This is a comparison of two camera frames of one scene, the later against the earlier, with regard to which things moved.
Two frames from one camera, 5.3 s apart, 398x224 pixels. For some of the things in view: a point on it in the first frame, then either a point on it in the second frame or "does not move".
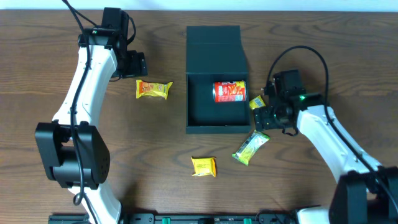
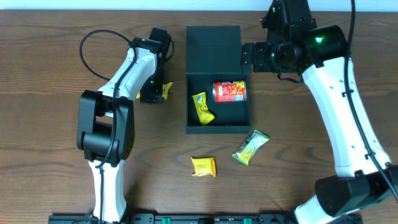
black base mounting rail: [178, 218] does not move
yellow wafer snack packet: [257, 102] -> [204, 114]
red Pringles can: [229, 91] does not move
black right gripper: [262, 118] -> [246, 58]
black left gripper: [137, 64] -> [152, 96]
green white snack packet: [250, 146] does not move
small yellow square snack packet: [204, 166] does not move
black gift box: [216, 53] does not move
